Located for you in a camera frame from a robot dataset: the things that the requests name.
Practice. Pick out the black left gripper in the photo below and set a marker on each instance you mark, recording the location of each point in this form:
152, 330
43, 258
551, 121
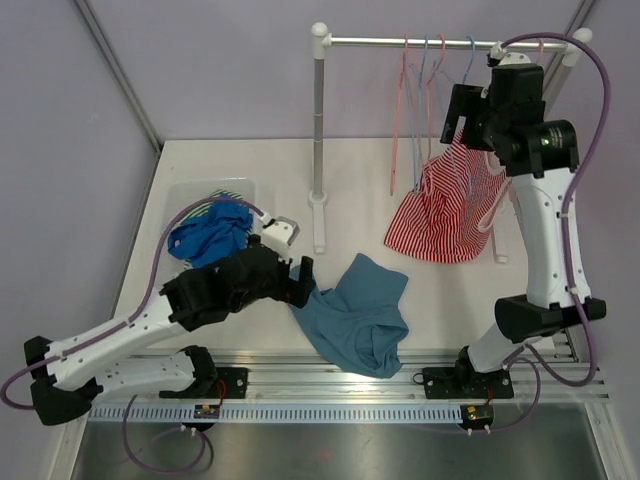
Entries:
291, 291

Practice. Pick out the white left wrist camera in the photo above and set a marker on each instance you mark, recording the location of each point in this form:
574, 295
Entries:
278, 234

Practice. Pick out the white slotted cable duct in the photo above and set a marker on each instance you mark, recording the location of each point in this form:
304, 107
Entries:
273, 413

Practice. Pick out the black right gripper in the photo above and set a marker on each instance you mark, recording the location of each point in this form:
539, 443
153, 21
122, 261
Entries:
464, 101

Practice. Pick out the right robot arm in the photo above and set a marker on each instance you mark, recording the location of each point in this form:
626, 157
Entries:
541, 160

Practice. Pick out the red white striped tank top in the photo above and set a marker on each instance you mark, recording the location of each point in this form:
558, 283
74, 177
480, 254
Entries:
449, 218

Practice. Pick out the white plastic basket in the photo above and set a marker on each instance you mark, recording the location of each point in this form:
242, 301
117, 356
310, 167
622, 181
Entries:
183, 194

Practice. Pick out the bright blue tank top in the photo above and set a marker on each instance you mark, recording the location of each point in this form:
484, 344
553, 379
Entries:
218, 233

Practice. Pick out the teal blue tank top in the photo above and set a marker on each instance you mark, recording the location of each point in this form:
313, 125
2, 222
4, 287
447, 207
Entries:
357, 325

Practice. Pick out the green white striped tank top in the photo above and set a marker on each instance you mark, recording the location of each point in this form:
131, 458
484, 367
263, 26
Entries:
202, 210

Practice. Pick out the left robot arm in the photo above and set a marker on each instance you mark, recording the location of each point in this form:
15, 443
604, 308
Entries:
69, 375

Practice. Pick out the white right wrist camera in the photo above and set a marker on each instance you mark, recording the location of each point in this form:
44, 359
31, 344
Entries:
499, 56

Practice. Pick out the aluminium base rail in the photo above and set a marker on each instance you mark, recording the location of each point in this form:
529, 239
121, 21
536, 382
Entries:
307, 378

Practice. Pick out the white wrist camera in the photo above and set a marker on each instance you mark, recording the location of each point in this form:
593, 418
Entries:
278, 234
499, 56

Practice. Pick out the white metal clothes rack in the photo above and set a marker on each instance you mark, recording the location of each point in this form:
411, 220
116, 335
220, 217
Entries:
566, 56

